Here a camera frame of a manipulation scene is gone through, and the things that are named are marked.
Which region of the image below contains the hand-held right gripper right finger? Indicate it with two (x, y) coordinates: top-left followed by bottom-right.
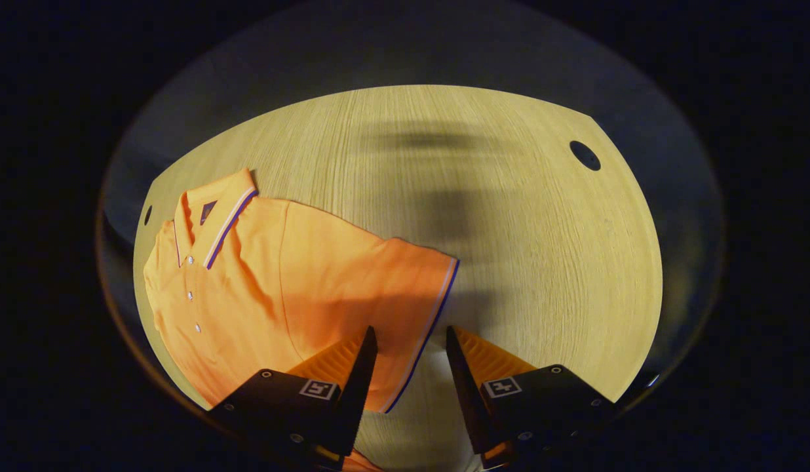
(444, 325), (619, 469)

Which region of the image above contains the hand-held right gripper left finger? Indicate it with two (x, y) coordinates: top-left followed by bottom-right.
(205, 326), (379, 472)

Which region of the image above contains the orange polo T-shirt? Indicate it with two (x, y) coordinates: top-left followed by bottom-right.
(143, 167), (460, 472)

